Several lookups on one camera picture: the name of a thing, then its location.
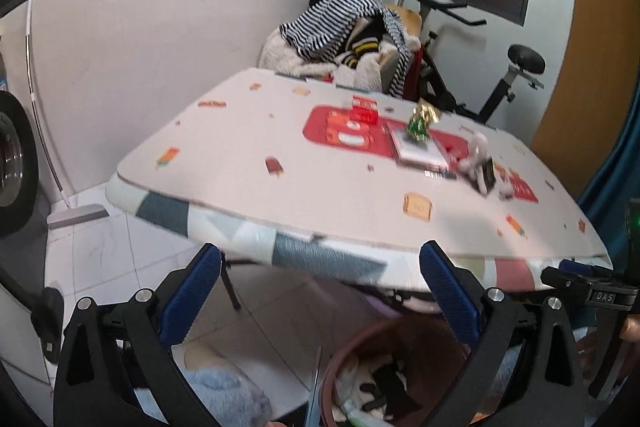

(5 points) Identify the pink cartoon table mat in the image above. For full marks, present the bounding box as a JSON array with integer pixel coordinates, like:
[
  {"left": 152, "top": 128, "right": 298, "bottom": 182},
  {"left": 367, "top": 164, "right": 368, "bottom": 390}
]
[{"left": 117, "top": 68, "right": 606, "bottom": 259}]

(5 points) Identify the gold green foil wrapper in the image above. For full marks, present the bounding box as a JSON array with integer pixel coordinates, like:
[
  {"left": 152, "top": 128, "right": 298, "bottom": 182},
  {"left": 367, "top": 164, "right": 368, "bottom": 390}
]
[{"left": 406, "top": 100, "right": 442, "bottom": 143}]

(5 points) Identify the person right hand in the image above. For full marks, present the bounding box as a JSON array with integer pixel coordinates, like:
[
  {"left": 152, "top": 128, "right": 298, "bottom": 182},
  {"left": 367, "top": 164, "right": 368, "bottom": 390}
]
[{"left": 620, "top": 314, "right": 640, "bottom": 343}]

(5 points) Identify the red small carton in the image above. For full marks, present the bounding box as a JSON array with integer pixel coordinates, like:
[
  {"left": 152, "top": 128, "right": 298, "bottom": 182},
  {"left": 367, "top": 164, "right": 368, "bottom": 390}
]
[{"left": 349, "top": 95, "right": 378, "bottom": 124}]

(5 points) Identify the striped black white garment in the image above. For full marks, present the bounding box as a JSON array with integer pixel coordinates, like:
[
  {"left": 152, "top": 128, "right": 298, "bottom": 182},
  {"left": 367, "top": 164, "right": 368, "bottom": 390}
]
[{"left": 279, "top": 0, "right": 413, "bottom": 98}]

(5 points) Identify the geometric pattern folding table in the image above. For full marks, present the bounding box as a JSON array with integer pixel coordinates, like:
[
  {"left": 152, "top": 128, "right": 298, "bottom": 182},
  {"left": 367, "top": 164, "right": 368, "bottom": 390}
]
[{"left": 105, "top": 67, "right": 614, "bottom": 313}]

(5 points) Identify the black white plush toy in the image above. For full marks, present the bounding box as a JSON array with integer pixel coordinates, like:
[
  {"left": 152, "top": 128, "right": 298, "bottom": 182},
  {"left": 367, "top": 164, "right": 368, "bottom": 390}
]
[{"left": 457, "top": 132, "right": 515, "bottom": 199}]

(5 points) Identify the black slipper left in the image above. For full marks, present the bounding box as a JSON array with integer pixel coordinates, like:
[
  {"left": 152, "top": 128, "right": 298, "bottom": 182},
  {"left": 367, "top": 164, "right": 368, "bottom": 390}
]
[{"left": 30, "top": 287, "right": 64, "bottom": 365}]

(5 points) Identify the teal curtain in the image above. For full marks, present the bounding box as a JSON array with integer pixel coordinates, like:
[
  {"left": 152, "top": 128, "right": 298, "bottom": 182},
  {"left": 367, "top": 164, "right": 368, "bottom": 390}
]
[{"left": 578, "top": 90, "right": 639, "bottom": 271}]

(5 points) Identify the white floor mop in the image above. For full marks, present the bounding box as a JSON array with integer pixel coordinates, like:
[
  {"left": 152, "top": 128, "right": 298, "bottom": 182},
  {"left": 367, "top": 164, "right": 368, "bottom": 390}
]
[{"left": 24, "top": 0, "right": 110, "bottom": 231}]

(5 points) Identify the cream fleece clothing pile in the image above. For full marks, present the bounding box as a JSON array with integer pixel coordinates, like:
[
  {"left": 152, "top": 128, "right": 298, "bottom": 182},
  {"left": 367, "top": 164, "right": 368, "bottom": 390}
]
[{"left": 258, "top": 29, "right": 400, "bottom": 92}]

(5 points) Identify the light blue fluffy rug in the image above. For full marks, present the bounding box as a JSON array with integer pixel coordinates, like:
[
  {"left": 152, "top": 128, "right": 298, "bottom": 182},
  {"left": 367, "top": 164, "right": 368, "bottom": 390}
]
[{"left": 181, "top": 366, "right": 272, "bottom": 427}]

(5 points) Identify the black exercise bike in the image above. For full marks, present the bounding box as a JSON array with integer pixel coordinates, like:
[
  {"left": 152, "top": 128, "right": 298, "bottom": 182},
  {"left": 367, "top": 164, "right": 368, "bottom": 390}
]
[{"left": 393, "top": 0, "right": 546, "bottom": 124}]

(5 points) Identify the brown round trash bin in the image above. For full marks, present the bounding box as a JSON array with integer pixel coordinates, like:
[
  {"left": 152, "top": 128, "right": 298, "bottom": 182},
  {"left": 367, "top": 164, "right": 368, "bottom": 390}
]
[{"left": 319, "top": 315, "right": 469, "bottom": 426}]

